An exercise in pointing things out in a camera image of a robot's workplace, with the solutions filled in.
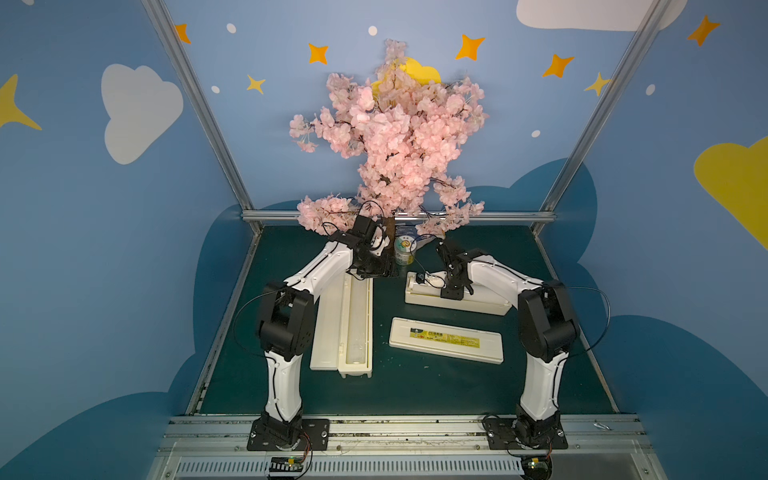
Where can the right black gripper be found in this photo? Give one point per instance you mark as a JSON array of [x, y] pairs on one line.
[[454, 283]]

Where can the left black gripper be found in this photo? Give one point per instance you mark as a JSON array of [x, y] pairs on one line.
[[377, 264]]

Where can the white dispenser lid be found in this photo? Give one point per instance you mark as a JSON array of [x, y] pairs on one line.
[[326, 341], [445, 340]]

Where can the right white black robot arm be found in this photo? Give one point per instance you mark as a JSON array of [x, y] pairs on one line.
[[547, 328]]

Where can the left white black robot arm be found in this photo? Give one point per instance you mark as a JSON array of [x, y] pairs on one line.
[[287, 315]]

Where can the small green label can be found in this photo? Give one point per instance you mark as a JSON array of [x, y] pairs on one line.
[[403, 249]]

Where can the pink cherry blossom tree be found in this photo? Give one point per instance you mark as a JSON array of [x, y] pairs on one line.
[[408, 131]]

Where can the small circuit board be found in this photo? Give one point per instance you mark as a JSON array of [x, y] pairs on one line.
[[285, 467]]

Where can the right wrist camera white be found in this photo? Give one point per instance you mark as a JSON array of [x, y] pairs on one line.
[[430, 279]]

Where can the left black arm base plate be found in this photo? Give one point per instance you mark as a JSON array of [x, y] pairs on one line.
[[270, 434]]

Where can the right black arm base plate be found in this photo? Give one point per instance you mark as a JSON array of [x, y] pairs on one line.
[[508, 433]]

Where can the aluminium front rail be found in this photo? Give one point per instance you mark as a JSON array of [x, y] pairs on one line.
[[613, 446]]

